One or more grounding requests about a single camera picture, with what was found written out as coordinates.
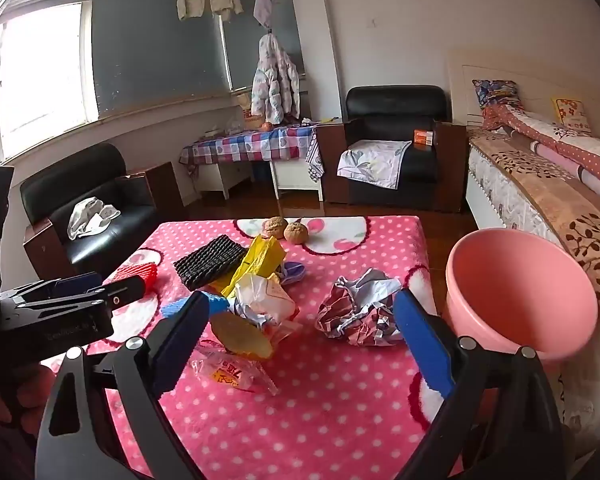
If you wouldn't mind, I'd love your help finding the white floral cloth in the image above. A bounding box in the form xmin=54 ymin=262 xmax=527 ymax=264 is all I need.
xmin=336 ymin=140 xmax=412 ymax=190

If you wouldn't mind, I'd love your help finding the clear red-printed plastic wrapper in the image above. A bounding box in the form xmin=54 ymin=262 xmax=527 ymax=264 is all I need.
xmin=190 ymin=340 xmax=278 ymax=396

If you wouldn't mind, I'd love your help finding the person's left hand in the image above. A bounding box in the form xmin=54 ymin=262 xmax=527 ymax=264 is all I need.
xmin=0 ymin=360 xmax=57 ymax=431

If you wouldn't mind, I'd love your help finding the purple hat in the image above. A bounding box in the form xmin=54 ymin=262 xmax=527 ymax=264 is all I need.
xmin=253 ymin=0 xmax=281 ymax=28

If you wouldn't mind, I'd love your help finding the bed with cream headboard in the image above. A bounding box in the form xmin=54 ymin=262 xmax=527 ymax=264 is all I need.
xmin=447 ymin=50 xmax=600 ymax=461

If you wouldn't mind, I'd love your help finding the white plastic bag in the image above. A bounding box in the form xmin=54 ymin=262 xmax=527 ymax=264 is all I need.
xmin=232 ymin=274 xmax=301 ymax=331

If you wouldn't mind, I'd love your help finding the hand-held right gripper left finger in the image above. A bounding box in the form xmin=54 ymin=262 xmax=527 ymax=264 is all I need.
xmin=35 ymin=290 xmax=212 ymax=480

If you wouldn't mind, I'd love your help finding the black armchair with white cloth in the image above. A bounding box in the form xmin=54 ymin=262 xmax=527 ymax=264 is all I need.
xmin=20 ymin=142 xmax=186 ymax=281

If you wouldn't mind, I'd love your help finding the plaid tablecloth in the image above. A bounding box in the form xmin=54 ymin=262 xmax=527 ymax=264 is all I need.
xmin=179 ymin=125 xmax=326 ymax=183

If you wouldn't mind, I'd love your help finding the orange polka dot quilt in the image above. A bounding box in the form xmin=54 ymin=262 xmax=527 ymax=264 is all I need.
xmin=481 ymin=105 xmax=600 ymax=201

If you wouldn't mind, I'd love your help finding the blue patterned pillow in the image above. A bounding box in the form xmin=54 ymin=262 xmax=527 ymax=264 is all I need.
xmin=472 ymin=79 xmax=523 ymax=110

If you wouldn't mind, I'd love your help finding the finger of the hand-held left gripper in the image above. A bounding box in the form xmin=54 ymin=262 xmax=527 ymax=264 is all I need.
xmin=0 ymin=272 xmax=105 ymax=306
xmin=11 ymin=279 xmax=147 ymax=317

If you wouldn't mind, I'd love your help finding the white puffy jacket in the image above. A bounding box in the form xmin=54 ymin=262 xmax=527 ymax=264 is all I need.
xmin=250 ymin=32 xmax=301 ymax=126

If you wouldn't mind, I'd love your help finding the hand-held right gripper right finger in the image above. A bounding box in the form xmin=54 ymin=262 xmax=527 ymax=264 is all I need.
xmin=393 ymin=288 xmax=567 ymax=480

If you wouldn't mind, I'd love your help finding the narrow grey roller blind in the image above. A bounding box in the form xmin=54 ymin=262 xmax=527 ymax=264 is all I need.
xmin=220 ymin=0 xmax=306 ymax=93

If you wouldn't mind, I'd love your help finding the bright window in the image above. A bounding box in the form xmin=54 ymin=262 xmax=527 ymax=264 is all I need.
xmin=0 ymin=2 xmax=93 ymax=166

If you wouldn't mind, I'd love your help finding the black armchair with floral cloth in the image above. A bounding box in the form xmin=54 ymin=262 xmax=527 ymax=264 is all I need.
xmin=316 ymin=85 xmax=468 ymax=213

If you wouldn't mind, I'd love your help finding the white cabinet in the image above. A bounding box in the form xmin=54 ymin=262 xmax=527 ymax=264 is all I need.
xmin=195 ymin=157 xmax=323 ymax=201

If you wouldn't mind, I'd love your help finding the pink polka dot blanket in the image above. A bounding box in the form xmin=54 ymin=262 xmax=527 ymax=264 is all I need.
xmin=40 ymin=215 xmax=466 ymax=480

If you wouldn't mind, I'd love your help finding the pink plastic bucket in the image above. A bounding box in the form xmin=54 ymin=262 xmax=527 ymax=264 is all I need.
xmin=445 ymin=227 xmax=600 ymax=426

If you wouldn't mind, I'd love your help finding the yellow plastic bag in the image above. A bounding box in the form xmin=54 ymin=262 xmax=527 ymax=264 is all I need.
xmin=220 ymin=234 xmax=286 ymax=298

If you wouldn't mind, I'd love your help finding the crumpled white cloth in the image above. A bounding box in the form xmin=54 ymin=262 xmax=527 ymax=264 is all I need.
xmin=67 ymin=197 xmax=122 ymax=240

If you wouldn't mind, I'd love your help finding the black foam net sleeve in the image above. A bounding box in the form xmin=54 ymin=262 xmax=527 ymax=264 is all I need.
xmin=173 ymin=234 xmax=247 ymax=291

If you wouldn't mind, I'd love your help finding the red patterned paper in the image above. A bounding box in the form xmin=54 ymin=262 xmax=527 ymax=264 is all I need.
xmin=314 ymin=268 xmax=406 ymax=347

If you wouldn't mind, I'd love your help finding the red foam net sleeve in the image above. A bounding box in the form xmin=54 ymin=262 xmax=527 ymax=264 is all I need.
xmin=101 ymin=261 xmax=159 ymax=297

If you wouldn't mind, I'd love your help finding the wide grey roller blind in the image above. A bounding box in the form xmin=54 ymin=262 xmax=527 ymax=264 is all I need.
xmin=90 ymin=0 xmax=231 ymax=116

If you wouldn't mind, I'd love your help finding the brown leaf print bedspread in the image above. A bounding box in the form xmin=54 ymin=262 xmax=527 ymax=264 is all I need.
xmin=467 ymin=127 xmax=600 ymax=361

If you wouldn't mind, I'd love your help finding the small blue white wrapper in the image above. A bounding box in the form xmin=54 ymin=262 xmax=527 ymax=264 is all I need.
xmin=279 ymin=261 xmax=307 ymax=286

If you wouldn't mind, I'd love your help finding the yellow floral pillow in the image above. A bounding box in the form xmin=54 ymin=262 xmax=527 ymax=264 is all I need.
xmin=552 ymin=98 xmax=593 ymax=133

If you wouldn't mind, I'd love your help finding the yellow snack wrapper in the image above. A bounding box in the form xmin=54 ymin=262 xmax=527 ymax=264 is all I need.
xmin=210 ymin=312 xmax=273 ymax=359

